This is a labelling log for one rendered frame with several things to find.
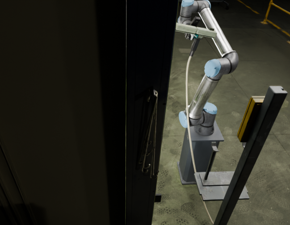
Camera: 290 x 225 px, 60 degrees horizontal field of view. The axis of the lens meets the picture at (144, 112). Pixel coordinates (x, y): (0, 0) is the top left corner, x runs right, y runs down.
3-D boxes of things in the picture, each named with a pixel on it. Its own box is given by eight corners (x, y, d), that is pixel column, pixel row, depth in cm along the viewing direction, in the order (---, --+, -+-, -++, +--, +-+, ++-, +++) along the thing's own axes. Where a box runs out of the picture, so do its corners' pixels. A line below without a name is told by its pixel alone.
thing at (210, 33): (204, 56, 194) (216, 27, 180) (206, 59, 190) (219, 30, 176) (143, 46, 181) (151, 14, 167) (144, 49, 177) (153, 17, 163)
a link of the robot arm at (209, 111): (217, 124, 231) (221, 109, 220) (201, 128, 225) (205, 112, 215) (208, 114, 242) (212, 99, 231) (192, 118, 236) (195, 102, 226)
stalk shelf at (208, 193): (202, 201, 162) (203, 200, 161) (194, 173, 180) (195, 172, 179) (249, 199, 165) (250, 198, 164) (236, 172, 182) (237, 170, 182)
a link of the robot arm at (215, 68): (199, 127, 228) (236, 67, 169) (182, 131, 222) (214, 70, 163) (192, 114, 236) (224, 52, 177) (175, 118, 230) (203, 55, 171)
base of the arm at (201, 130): (210, 122, 248) (212, 114, 242) (216, 135, 233) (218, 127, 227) (191, 122, 247) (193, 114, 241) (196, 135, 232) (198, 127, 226)
